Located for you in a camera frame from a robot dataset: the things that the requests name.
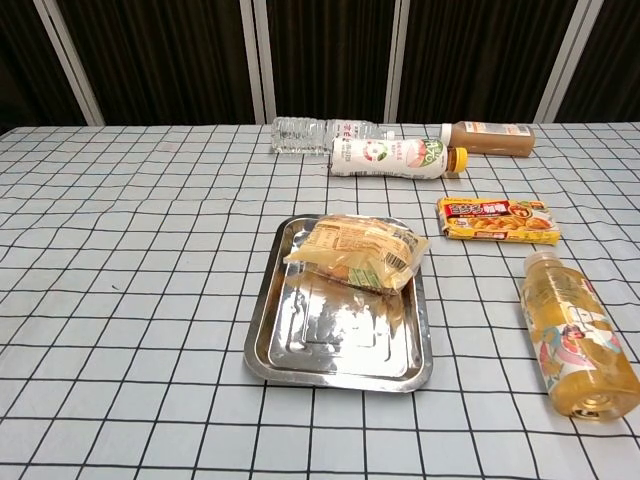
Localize brown drink bottle white cap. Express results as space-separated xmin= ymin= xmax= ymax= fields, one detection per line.
xmin=439 ymin=121 xmax=537 ymax=159

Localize yellow orange curry box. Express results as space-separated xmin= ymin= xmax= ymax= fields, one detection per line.
xmin=436 ymin=195 xmax=562 ymax=247

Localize light blue checked tablecloth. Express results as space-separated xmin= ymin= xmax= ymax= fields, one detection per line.
xmin=0 ymin=122 xmax=640 ymax=480

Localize clear plastic water bottle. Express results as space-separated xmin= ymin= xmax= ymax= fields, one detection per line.
xmin=271 ymin=116 xmax=398 ymax=156

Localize yellow tea bottle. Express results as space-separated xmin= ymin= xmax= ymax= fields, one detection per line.
xmin=519 ymin=250 xmax=640 ymax=420

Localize silver metal tray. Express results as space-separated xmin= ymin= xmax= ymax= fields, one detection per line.
xmin=243 ymin=214 xmax=434 ymax=396

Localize white partition frame post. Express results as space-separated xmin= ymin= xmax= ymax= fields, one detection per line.
xmin=238 ymin=0 xmax=278 ymax=125
xmin=34 ymin=0 xmax=105 ymax=126
xmin=384 ymin=0 xmax=409 ymax=124
xmin=533 ymin=0 xmax=591 ymax=124

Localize packaged bread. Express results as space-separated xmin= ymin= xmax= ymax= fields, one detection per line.
xmin=282 ymin=213 xmax=432 ymax=297

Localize white-label bottle with yellow cap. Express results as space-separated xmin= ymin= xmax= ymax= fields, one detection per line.
xmin=330 ymin=136 xmax=469 ymax=179

